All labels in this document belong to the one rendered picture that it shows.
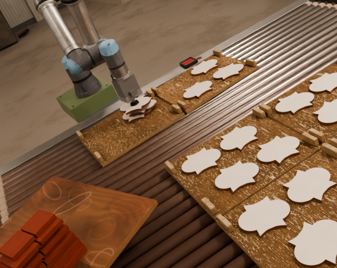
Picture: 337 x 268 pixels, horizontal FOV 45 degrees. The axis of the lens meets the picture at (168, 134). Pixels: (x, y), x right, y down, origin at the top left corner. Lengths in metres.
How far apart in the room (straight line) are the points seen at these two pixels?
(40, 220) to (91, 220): 0.20
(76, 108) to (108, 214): 1.08
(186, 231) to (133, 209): 0.17
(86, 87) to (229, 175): 1.16
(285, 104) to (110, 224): 0.78
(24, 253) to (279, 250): 0.62
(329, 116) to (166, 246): 0.68
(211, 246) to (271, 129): 0.50
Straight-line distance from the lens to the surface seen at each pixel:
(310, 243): 1.06
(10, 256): 1.05
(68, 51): 1.83
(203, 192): 1.29
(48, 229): 1.07
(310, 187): 1.19
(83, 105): 2.21
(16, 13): 10.68
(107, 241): 1.14
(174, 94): 1.91
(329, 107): 1.49
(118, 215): 1.19
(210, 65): 2.03
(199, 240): 1.19
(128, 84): 1.76
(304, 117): 1.48
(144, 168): 1.53
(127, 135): 1.74
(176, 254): 1.18
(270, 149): 1.35
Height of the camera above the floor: 1.77
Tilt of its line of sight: 31 degrees down
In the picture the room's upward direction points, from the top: 24 degrees counter-clockwise
